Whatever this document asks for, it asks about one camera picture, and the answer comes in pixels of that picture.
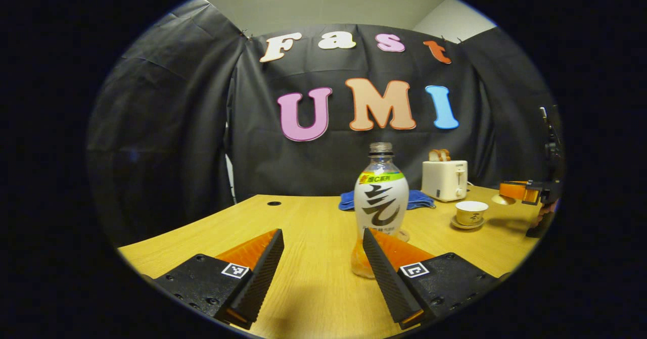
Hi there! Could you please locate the cream toaster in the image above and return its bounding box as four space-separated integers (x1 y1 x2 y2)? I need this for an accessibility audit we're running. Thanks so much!
422 160 469 202

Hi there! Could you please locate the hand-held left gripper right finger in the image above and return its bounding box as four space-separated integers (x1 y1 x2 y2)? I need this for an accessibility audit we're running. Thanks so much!
362 228 501 330

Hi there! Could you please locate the blue towel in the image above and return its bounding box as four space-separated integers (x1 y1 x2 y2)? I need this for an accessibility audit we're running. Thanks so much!
339 190 436 211

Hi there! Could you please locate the black backdrop cloth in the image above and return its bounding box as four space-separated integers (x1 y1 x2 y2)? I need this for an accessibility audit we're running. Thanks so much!
86 0 566 249

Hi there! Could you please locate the white label water bottle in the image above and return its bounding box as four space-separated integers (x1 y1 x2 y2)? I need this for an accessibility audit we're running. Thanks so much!
351 142 410 279

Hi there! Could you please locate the cream saucer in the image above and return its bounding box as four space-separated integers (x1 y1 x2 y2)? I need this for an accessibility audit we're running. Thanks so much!
450 216 486 230

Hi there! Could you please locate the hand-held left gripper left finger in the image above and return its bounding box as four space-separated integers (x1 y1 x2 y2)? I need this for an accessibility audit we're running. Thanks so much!
153 228 285 330

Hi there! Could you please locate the cream teacup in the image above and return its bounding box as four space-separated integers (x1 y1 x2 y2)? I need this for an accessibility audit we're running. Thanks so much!
455 201 489 226

